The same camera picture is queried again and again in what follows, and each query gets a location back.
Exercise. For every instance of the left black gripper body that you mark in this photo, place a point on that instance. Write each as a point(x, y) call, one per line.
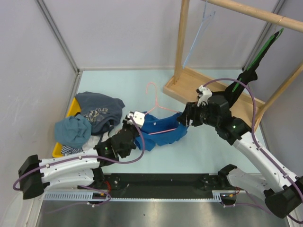
point(135, 134)

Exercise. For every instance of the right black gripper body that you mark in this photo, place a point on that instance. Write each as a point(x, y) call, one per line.
point(201, 115)

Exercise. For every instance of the blue tank top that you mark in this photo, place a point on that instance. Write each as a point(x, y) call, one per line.
point(154, 124)

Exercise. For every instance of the pink wire hanger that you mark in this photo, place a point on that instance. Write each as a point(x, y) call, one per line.
point(157, 106)

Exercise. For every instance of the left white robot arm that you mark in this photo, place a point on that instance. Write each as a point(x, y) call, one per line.
point(81, 170)

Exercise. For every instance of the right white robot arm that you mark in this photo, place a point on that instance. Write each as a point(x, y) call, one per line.
point(280, 188)

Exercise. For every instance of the black garment on hanger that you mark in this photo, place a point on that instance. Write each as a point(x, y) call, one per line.
point(231, 93)

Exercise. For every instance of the green hanger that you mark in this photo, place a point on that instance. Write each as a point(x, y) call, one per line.
point(249, 74)

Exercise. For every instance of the grey-blue printed t-shirt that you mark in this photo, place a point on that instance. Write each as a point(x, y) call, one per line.
point(103, 112)

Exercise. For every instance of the light teal garment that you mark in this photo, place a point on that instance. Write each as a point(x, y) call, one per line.
point(73, 131)

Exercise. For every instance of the yellow plastic basket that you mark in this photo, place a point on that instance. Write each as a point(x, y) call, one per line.
point(72, 110)

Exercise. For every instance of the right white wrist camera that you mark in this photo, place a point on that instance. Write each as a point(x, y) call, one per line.
point(204, 94)

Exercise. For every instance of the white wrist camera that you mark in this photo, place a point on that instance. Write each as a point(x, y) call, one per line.
point(137, 117)
point(204, 94)

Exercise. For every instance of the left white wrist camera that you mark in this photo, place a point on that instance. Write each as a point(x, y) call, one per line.
point(137, 117)

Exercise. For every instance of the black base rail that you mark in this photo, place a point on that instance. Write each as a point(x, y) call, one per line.
point(164, 186)

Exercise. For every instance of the light blue wire hanger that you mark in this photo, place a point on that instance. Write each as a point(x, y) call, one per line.
point(205, 23)

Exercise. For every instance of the aluminium frame post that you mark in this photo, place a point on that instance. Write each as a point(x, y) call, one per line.
point(57, 34)

